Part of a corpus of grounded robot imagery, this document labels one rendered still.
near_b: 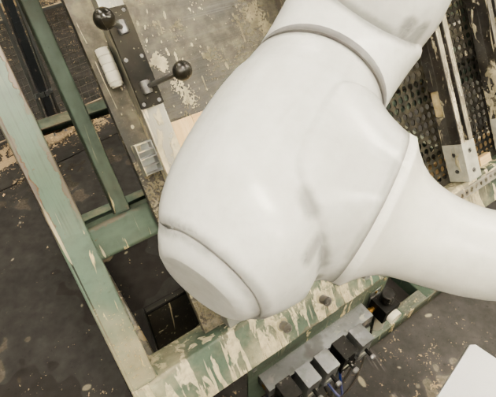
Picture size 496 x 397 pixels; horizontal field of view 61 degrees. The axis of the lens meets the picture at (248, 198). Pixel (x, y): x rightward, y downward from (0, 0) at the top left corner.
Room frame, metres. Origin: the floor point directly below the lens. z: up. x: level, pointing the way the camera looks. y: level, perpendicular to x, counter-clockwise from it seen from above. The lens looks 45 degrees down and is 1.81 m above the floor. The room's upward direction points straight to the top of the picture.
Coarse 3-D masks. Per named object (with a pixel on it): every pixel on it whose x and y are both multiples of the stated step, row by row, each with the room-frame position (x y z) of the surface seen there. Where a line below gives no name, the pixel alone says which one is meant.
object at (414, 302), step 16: (64, 112) 1.56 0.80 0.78; (96, 112) 1.57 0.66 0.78; (48, 128) 1.51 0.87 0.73; (64, 128) 1.55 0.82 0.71; (160, 304) 0.59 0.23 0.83; (176, 304) 0.61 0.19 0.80; (400, 304) 0.98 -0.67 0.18; (416, 304) 0.98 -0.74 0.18; (160, 320) 0.58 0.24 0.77; (176, 320) 0.60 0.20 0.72; (192, 320) 0.63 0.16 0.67; (400, 320) 0.91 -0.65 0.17; (144, 336) 0.52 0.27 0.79; (160, 336) 0.57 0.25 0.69; (176, 336) 0.60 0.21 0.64; (384, 336) 0.86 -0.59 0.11; (320, 384) 0.65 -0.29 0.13
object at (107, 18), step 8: (104, 8) 0.73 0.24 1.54; (96, 16) 0.72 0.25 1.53; (104, 16) 0.72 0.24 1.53; (112, 16) 0.73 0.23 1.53; (96, 24) 0.72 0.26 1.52; (104, 24) 0.71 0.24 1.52; (112, 24) 0.72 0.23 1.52; (120, 24) 0.80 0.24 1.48; (120, 32) 0.81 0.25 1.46; (128, 32) 0.82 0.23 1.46
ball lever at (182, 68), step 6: (180, 60) 0.74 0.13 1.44; (174, 66) 0.72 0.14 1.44; (180, 66) 0.72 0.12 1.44; (186, 66) 0.72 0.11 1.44; (174, 72) 0.72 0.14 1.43; (180, 72) 0.71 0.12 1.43; (186, 72) 0.72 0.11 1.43; (162, 78) 0.74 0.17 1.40; (168, 78) 0.74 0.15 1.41; (180, 78) 0.71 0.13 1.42; (186, 78) 0.72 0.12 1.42; (144, 84) 0.76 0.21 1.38; (150, 84) 0.75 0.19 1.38; (156, 84) 0.75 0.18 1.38; (144, 90) 0.75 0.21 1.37; (150, 90) 0.75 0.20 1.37
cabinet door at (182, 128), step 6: (192, 114) 0.79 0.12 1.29; (198, 114) 0.80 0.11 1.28; (180, 120) 0.77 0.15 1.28; (186, 120) 0.78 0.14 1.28; (192, 120) 0.78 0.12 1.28; (174, 126) 0.76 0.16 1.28; (180, 126) 0.77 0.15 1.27; (186, 126) 0.77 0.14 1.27; (192, 126) 0.78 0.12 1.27; (180, 132) 0.76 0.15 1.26; (186, 132) 0.76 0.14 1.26; (180, 138) 0.75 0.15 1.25; (180, 144) 0.74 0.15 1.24
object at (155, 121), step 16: (96, 0) 0.84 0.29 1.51; (112, 0) 0.86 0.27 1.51; (112, 48) 0.82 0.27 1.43; (128, 80) 0.77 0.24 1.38; (144, 112) 0.74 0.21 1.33; (160, 112) 0.75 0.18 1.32; (144, 128) 0.74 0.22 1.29; (160, 128) 0.73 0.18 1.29; (160, 144) 0.71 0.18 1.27; (176, 144) 0.72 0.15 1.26; (160, 160) 0.69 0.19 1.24; (224, 320) 0.50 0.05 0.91
